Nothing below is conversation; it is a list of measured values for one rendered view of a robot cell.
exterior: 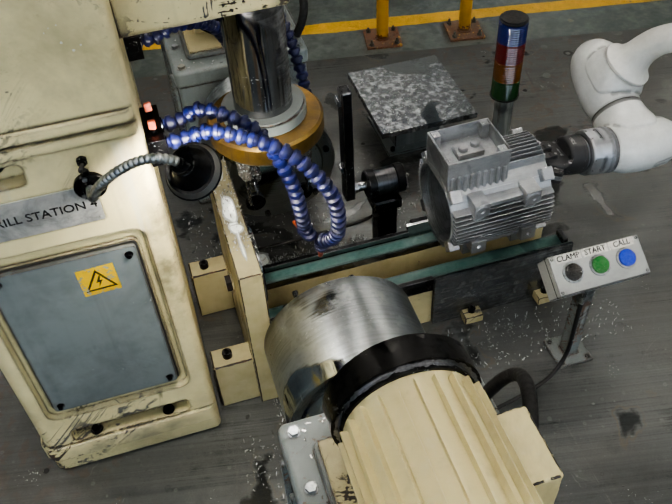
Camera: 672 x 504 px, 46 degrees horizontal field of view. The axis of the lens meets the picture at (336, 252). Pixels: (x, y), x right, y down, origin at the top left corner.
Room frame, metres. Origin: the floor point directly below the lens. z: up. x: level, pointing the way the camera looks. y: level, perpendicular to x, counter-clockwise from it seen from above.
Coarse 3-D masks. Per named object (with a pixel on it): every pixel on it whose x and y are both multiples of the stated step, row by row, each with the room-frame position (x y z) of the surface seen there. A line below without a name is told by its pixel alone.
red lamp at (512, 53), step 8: (496, 48) 1.44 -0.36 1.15; (504, 48) 1.42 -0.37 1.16; (512, 48) 1.41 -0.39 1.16; (520, 48) 1.42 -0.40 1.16; (496, 56) 1.43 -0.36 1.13; (504, 56) 1.42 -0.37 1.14; (512, 56) 1.41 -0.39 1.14; (520, 56) 1.42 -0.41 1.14; (504, 64) 1.42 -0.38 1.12; (512, 64) 1.41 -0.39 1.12
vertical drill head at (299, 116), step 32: (224, 32) 0.98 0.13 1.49; (256, 32) 0.96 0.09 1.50; (256, 64) 0.96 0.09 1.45; (288, 64) 1.00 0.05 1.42; (224, 96) 1.06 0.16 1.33; (256, 96) 0.96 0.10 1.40; (288, 96) 0.99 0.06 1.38; (288, 128) 0.95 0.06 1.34; (320, 128) 0.97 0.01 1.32; (256, 160) 0.92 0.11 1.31
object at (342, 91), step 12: (336, 96) 1.18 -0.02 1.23; (348, 96) 1.16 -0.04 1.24; (348, 108) 1.16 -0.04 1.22; (348, 120) 1.16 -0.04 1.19; (348, 132) 1.16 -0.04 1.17; (348, 144) 1.16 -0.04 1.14; (348, 156) 1.16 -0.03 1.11; (348, 168) 1.16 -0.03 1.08; (348, 180) 1.16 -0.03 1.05; (348, 192) 1.16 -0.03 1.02
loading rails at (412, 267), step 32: (416, 224) 1.15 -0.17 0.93; (352, 256) 1.09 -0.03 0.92; (384, 256) 1.09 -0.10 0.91; (416, 256) 1.10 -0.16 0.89; (448, 256) 1.12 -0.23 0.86; (480, 256) 1.06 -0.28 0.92; (512, 256) 1.05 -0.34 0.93; (544, 256) 1.05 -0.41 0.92; (288, 288) 1.04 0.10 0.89; (416, 288) 1.00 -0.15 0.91; (448, 288) 1.00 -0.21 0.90; (480, 288) 1.02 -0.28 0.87; (512, 288) 1.04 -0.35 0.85; (544, 288) 1.05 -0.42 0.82; (480, 320) 1.00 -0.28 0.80
